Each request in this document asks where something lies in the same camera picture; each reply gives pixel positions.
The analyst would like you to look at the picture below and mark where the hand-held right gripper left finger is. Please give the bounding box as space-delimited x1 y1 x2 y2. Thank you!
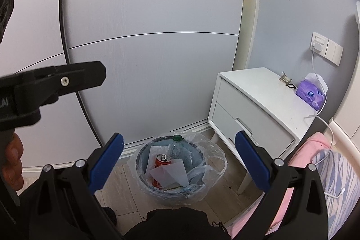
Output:
29 132 124 240

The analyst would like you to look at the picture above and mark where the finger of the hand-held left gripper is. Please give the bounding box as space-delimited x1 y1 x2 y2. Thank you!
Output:
53 61 107 100

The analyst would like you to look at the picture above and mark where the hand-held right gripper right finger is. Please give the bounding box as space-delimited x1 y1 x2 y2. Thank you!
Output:
235 130 329 240

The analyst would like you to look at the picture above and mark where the red soda can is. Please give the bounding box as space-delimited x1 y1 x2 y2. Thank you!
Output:
152 153 173 190

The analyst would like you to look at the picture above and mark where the white paper sheet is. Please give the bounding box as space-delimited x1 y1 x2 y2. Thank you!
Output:
149 160 189 187

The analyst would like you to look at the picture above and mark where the blue round trash bin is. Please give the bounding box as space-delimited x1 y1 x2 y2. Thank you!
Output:
134 136 209 205

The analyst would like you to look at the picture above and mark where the trash bin with plastic liner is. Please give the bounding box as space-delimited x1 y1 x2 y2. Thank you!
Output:
127 131 228 202

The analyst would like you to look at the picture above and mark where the person's left hand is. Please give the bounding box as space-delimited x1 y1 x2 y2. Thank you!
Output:
0 133 25 191

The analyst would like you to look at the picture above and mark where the white nightstand drawer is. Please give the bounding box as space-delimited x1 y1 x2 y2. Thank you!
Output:
210 102 254 143
216 78 296 148

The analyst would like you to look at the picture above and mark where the white paper scrap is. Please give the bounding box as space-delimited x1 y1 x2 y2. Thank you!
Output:
150 145 171 158

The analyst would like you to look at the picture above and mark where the pale blue plastic wrapper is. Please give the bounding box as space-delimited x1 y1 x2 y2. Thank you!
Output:
186 166 209 190

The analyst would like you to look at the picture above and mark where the clear green-capped plastic bottle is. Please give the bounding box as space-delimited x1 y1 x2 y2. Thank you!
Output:
169 135 187 162

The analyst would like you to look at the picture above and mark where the white nightstand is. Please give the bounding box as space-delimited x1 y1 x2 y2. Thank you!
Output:
207 67 320 195

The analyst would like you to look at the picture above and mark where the purple tissue pack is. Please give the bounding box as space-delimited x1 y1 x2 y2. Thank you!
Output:
295 72 329 111

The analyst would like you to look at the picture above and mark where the clear hair claw clip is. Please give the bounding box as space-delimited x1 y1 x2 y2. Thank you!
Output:
278 71 293 83

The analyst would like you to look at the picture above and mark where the blue striped white blanket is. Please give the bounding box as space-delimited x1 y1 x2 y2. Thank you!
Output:
315 150 360 240

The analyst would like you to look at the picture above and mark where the cream wardrobe side panel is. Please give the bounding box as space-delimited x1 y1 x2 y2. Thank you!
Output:
232 0 261 72

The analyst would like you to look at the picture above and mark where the white charging cable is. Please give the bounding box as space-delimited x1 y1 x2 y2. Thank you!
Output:
308 42 346 198

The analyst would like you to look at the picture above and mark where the white light switch plate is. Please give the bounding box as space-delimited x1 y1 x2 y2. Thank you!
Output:
325 39 344 66

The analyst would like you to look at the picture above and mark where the white wall socket plate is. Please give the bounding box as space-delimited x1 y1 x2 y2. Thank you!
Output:
311 31 329 55

